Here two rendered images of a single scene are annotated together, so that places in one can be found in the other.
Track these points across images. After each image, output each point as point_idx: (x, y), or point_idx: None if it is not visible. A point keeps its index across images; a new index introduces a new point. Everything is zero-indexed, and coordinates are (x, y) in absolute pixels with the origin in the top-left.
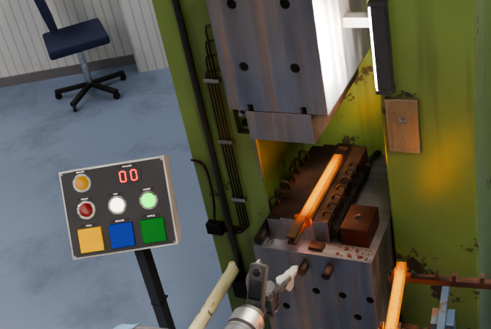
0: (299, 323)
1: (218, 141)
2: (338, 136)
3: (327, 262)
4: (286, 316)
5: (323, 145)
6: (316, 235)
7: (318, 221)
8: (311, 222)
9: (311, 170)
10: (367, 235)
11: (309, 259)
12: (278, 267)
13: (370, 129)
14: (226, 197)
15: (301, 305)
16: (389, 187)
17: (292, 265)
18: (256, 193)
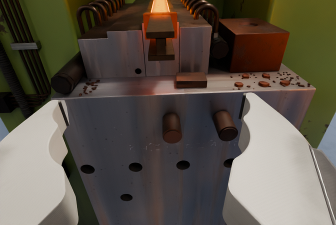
0: (145, 215)
1: None
2: None
3: (220, 106)
4: (125, 211)
5: (135, 0)
6: (182, 61)
7: (192, 26)
8: (177, 31)
9: (134, 6)
10: (286, 43)
11: (181, 106)
12: (111, 136)
13: None
14: (4, 47)
15: (152, 192)
16: None
17: (245, 93)
18: (55, 31)
